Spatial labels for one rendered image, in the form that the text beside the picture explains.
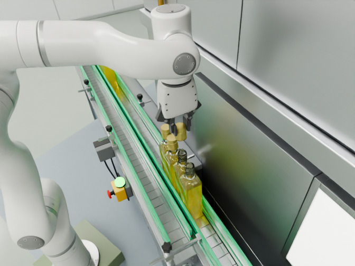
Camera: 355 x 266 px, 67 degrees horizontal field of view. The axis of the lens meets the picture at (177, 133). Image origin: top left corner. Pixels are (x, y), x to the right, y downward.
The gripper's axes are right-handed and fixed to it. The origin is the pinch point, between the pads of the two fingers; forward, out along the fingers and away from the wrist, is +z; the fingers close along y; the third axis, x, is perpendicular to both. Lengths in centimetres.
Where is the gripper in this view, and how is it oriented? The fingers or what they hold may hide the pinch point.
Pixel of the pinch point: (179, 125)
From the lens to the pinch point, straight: 75.4
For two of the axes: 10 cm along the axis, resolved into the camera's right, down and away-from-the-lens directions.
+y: -9.0, 3.4, -2.9
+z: 0.7, 7.4, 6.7
